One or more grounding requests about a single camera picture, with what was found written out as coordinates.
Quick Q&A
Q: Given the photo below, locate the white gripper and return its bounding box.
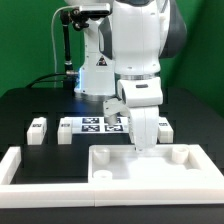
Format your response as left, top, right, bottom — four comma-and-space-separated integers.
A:
129, 106, 159, 153

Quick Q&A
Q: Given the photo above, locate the white desk tabletop tray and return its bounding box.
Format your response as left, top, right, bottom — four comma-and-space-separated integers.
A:
88, 144, 224, 189

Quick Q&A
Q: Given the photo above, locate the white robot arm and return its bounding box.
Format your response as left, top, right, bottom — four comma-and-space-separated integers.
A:
64, 0, 186, 152

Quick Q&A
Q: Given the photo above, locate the fiducial marker sheet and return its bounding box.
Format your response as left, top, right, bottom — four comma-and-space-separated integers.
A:
72, 117, 128, 134

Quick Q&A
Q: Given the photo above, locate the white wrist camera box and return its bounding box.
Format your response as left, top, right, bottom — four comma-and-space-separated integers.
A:
103, 98, 128, 125

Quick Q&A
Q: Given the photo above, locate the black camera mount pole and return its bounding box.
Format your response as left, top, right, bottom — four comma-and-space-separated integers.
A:
60, 10, 75, 91

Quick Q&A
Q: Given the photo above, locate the black cable on table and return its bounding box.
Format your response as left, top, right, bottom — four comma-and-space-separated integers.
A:
25, 72, 69, 89

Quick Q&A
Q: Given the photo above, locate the white U-shaped obstacle frame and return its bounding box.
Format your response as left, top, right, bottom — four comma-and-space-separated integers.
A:
0, 147, 224, 208

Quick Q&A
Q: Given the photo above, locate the mounted grey camera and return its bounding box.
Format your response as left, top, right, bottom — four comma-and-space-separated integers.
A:
79, 3, 111, 17

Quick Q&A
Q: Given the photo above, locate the white camera cable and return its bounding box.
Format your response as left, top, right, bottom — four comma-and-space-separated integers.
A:
50, 5, 73, 89

